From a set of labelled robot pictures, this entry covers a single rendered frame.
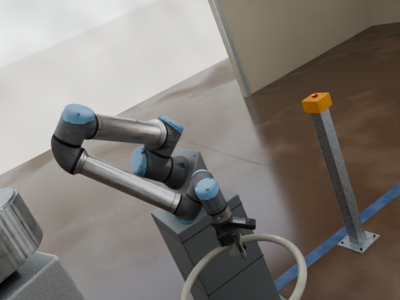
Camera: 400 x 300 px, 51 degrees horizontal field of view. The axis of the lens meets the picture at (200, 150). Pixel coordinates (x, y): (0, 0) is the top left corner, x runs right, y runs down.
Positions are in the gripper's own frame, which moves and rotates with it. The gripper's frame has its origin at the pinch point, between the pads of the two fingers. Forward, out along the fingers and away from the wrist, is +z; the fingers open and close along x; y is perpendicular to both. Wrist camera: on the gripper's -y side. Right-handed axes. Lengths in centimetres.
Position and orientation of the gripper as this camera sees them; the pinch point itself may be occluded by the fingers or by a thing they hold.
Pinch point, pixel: (246, 251)
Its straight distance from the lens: 182.5
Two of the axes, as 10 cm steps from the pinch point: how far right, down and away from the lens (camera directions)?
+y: -9.0, 3.5, 2.5
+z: 4.3, 8.1, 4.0
